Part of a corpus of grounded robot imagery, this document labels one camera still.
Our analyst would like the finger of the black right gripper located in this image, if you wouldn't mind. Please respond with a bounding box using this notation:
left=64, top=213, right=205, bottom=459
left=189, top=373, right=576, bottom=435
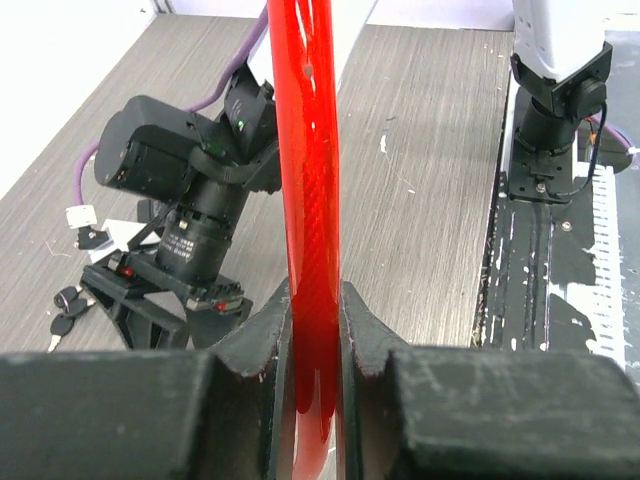
left=81, top=277, right=240, bottom=350

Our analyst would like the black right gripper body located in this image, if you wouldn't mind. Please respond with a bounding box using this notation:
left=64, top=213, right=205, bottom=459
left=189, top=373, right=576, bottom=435
left=81, top=180, right=252, bottom=320

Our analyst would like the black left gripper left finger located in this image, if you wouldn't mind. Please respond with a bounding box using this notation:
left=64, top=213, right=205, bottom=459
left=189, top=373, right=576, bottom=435
left=1, top=284, right=293, bottom=479

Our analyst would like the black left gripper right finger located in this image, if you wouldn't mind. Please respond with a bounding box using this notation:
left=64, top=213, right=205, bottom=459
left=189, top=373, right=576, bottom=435
left=338, top=282, right=639, bottom=479

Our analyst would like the black-headed key bunch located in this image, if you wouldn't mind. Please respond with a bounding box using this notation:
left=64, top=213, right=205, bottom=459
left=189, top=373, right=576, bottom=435
left=47, top=285, right=96, bottom=353

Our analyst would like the red cable lock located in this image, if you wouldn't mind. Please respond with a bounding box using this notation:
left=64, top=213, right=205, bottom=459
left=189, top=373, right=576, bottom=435
left=268, top=1, right=340, bottom=479

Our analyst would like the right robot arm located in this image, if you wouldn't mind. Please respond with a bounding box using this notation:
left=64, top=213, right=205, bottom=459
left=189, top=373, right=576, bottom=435
left=78, top=1, right=613, bottom=349

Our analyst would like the blue slotted cable duct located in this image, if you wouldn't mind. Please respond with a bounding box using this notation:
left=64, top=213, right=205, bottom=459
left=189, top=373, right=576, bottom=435
left=550, top=166, right=627, bottom=368

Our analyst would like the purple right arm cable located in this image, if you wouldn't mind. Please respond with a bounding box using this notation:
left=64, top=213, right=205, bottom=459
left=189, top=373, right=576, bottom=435
left=73, top=4, right=271, bottom=206

